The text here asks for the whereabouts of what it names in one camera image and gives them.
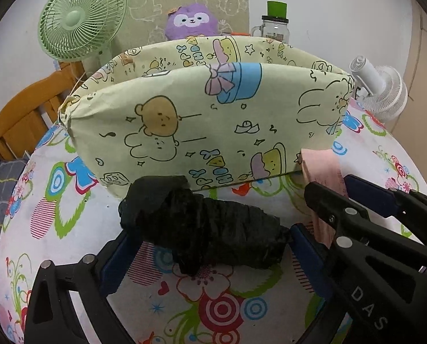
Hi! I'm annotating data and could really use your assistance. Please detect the pink cloth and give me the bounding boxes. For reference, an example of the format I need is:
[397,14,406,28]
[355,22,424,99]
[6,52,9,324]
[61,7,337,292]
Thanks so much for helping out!
[301,148,347,248]

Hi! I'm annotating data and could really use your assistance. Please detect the black plastic bag bundle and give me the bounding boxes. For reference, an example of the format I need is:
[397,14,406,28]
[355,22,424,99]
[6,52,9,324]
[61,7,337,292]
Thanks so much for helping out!
[119,175,289,277]

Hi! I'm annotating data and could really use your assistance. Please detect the beige door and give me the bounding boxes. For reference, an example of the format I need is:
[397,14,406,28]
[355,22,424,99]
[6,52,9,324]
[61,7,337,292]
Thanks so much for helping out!
[392,0,427,183]

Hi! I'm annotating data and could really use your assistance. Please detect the floral tablecloth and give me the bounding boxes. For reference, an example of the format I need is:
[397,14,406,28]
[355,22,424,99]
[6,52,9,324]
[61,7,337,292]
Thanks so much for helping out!
[0,103,427,343]

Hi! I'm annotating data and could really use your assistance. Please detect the white standing fan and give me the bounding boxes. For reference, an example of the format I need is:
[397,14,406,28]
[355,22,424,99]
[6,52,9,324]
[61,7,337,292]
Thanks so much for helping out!
[349,55,408,124]

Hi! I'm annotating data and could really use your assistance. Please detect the cartoon paper storage box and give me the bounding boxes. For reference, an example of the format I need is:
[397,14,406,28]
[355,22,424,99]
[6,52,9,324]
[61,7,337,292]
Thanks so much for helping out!
[59,36,355,197]

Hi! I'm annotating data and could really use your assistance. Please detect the glass jar green lid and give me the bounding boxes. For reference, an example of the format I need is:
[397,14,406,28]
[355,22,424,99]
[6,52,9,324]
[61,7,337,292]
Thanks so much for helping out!
[250,1,290,44]

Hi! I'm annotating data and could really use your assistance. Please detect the purple plush toy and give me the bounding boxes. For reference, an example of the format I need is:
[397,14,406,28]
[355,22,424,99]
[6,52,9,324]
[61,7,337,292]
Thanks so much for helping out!
[164,3,220,40]

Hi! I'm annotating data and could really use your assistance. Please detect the green patterned cardboard sheet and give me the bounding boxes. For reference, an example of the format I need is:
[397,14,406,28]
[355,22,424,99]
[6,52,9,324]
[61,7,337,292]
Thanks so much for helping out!
[113,0,250,50]

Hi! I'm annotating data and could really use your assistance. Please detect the green desk fan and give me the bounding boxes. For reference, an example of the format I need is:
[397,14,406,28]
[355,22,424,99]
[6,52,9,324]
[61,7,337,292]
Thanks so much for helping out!
[38,0,127,75]

